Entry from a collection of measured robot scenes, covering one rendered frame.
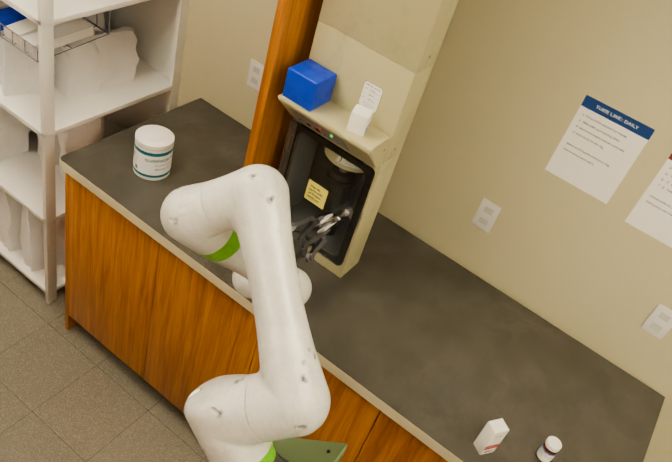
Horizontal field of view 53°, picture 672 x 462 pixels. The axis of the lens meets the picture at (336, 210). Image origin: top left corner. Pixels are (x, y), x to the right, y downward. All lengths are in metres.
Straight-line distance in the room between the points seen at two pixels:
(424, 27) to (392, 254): 0.93
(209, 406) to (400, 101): 0.94
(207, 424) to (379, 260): 1.16
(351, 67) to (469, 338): 0.94
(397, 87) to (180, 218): 0.73
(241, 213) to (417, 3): 0.73
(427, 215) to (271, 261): 1.26
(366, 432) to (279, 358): 0.91
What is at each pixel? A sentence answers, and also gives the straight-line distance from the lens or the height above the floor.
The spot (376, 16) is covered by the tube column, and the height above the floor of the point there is 1.80.
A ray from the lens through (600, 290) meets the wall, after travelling 2.36.
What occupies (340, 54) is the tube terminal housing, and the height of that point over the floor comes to 1.65.
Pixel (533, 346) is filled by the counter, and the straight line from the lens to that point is 2.34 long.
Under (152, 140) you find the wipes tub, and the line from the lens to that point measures 2.37.
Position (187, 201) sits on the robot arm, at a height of 1.58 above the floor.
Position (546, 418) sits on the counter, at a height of 0.94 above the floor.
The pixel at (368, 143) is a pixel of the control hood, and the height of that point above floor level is 1.51.
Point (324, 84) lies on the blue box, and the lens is 1.87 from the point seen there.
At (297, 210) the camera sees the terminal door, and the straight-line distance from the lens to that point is 2.19.
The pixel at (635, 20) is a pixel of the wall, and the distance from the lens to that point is 2.03.
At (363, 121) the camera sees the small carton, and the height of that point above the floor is 1.56.
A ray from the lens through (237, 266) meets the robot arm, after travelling 1.54.
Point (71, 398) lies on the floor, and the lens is 2.98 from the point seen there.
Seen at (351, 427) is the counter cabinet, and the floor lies 0.71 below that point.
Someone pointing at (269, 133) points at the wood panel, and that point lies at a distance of 2.11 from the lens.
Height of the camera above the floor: 2.48
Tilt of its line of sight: 38 degrees down
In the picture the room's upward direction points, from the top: 18 degrees clockwise
